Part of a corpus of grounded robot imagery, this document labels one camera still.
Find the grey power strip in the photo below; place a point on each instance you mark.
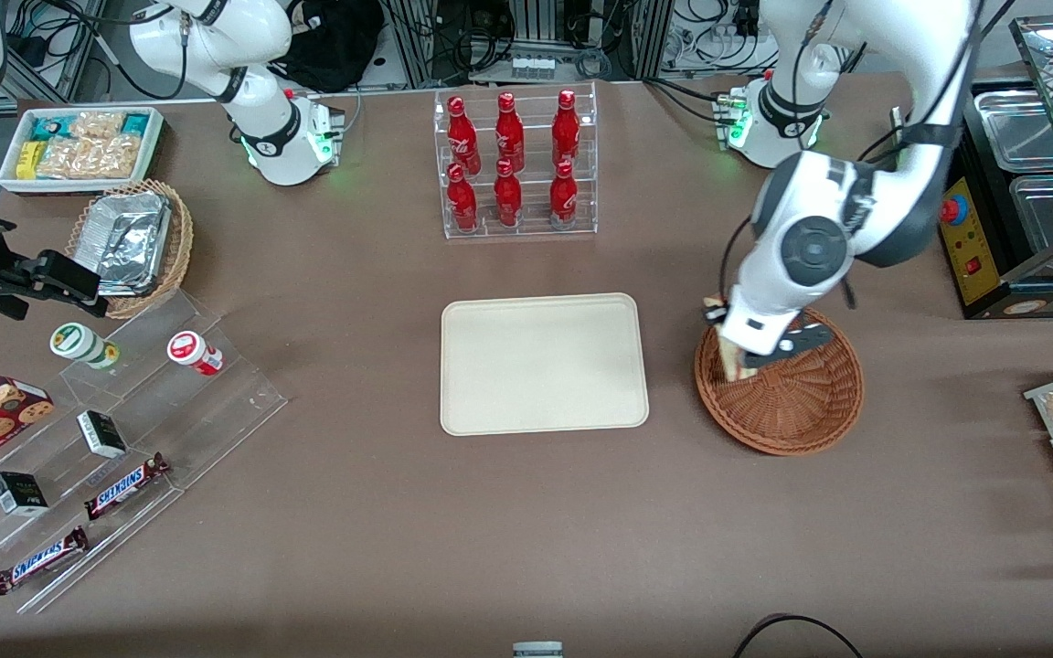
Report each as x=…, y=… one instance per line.
x=533, y=67

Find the clear rice cracker packet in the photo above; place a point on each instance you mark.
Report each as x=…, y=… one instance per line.
x=97, y=124
x=92, y=158

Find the green snack packet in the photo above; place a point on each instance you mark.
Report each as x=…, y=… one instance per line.
x=47, y=129

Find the brown round wicker basket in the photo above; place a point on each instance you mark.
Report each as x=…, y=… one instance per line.
x=810, y=402

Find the triangular sandwich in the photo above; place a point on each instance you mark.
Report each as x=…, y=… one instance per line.
x=735, y=363

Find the light wicker basket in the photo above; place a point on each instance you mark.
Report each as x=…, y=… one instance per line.
x=182, y=247

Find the clear acrylic stepped display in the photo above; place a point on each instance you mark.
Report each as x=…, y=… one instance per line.
x=243, y=402

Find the aluminium frame rack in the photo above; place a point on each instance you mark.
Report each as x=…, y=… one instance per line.
x=417, y=37

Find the brown snickers bar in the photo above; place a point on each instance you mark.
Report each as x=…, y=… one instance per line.
x=40, y=560
x=124, y=486

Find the teal snack packet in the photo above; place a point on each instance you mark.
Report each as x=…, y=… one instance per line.
x=135, y=123

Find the silver foil containers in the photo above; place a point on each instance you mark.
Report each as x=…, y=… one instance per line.
x=129, y=242

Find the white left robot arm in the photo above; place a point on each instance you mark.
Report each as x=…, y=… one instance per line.
x=819, y=247

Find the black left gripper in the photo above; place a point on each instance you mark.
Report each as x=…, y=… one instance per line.
x=712, y=318

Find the white rectangular snack bin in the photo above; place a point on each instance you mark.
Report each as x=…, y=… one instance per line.
x=154, y=137

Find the cream plastic tray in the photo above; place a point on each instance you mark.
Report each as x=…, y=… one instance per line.
x=508, y=366

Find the red lid cup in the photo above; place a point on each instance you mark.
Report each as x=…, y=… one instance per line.
x=190, y=350

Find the clear acrylic bottle rack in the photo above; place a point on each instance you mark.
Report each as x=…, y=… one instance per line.
x=534, y=228

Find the green lid cup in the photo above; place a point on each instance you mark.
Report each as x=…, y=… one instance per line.
x=77, y=343

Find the small black carton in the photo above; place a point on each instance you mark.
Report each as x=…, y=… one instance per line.
x=19, y=494
x=102, y=435

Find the black bag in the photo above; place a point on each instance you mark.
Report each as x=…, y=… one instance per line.
x=335, y=46

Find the small grey device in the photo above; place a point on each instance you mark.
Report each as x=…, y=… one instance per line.
x=537, y=651

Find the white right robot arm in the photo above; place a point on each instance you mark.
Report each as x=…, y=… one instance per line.
x=280, y=137

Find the red cola bottle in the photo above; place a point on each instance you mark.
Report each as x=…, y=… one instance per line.
x=509, y=135
x=563, y=199
x=462, y=203
x=566, y=130
x=462, y=137
x=507, y=199

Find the black hot food display case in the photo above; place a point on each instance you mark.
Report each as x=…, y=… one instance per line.
x=974, y=265

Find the yellow snack packet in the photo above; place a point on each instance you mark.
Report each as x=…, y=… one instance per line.
x=29, y=160

